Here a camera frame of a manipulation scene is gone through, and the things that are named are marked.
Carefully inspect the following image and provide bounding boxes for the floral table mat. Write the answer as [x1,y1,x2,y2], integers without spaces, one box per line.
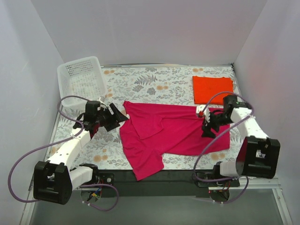
[46,65,263,170]

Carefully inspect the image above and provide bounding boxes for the aluminium frame rail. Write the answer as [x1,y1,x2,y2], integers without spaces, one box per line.
[19,176,35,225]

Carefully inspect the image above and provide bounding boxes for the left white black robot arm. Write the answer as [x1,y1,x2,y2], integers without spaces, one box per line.
[33,101,128,204]

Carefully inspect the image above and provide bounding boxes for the magenta t shirt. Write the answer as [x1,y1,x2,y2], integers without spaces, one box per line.
[119,100,230,181]

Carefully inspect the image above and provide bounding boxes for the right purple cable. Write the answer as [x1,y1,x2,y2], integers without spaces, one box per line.
[192,91,255,204]

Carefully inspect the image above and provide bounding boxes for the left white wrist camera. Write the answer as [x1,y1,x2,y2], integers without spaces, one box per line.
[98,97,107,109]

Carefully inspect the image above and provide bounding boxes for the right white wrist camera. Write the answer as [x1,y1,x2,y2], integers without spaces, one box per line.
[196,105,210,122]

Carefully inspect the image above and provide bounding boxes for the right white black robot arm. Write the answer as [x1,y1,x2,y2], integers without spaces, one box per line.
[196,95,280,186]

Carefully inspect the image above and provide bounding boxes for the white plastic basket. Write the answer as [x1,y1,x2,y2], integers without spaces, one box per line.
[57,56,108,101]

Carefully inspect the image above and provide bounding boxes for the folded orange t shirt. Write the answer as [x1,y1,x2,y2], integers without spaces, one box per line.
[192,76,233,105]

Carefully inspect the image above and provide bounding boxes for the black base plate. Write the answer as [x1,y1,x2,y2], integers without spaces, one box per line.
[86,170,240,197]

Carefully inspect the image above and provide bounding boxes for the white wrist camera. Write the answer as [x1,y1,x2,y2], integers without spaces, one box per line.
[196,105,210,122]
[98,97,107,109]

